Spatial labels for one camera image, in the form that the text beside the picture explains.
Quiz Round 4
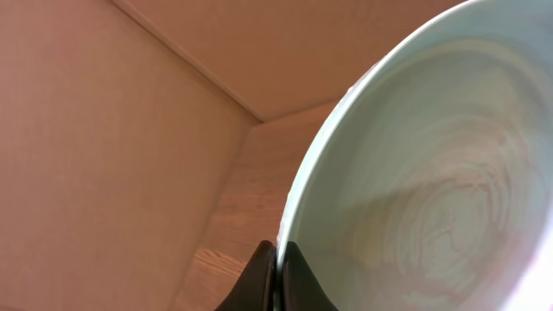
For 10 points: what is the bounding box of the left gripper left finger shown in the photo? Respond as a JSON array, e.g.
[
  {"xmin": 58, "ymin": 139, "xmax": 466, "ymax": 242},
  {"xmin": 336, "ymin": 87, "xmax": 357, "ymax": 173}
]
[{"xmin": 215, "ymin": 240, "xmax": 277, "ymax": 311}]

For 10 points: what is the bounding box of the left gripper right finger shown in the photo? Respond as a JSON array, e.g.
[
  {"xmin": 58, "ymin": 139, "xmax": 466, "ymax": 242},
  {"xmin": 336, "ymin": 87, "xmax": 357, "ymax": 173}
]
[{"xmin": 280, "ymin": 242, "xmax": 338, "ymax": 311}]

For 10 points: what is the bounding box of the light blue plate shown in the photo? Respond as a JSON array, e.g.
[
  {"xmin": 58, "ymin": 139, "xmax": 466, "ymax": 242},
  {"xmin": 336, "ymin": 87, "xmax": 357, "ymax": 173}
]
[{"xmin": 276, "ymin": 0, "xmax": 552, "ymax": 310}]

